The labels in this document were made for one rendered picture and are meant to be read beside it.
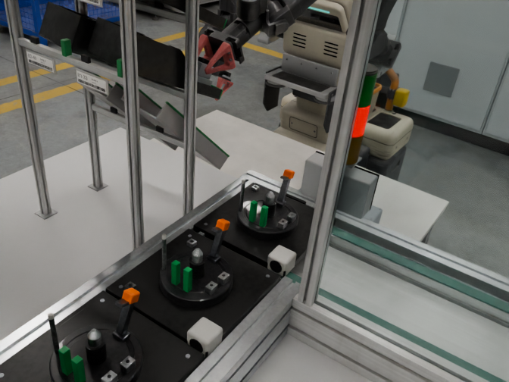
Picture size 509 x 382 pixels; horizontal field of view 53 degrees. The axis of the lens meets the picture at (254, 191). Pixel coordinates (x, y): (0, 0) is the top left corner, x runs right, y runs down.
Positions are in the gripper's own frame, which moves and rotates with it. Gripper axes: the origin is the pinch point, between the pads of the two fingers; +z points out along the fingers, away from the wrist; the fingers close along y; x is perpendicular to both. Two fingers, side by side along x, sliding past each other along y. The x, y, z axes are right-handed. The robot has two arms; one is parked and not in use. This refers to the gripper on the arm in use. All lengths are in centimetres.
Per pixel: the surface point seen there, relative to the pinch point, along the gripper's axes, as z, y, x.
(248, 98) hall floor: -154, -164, 214
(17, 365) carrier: 68, 23, -1
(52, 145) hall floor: -8, -196, 146
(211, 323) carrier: 43, 40, 8
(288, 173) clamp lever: 4.6, 26.2, 17.3
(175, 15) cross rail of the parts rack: 4.0, 2.8, -17.0
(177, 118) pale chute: 13.5, 4.5, 2.5
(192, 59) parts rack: 6.8, 7.7, -10.1
